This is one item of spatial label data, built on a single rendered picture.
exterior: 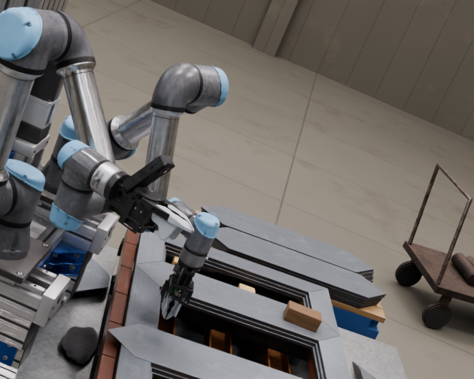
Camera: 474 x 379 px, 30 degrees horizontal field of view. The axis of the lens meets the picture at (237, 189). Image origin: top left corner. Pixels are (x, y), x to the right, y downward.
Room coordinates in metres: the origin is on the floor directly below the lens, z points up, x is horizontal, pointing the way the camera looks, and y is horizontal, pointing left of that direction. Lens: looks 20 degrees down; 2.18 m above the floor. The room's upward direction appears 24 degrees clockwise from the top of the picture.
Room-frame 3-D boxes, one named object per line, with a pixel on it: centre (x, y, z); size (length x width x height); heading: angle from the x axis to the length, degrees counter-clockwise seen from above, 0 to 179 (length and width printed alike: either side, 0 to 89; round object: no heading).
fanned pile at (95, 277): (2.74, 0.34, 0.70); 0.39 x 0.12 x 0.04; 10
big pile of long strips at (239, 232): (3.32, -0.30, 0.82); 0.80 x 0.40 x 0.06; 100
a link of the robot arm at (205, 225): (2.39, 0.04, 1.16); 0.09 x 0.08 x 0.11; 55
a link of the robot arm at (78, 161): (1.83, 0.33, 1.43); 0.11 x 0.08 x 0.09; 64
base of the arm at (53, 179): (2.56, 0.51, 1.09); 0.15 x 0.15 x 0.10
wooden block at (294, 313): (2.74, -0.38, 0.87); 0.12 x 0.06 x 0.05; 94
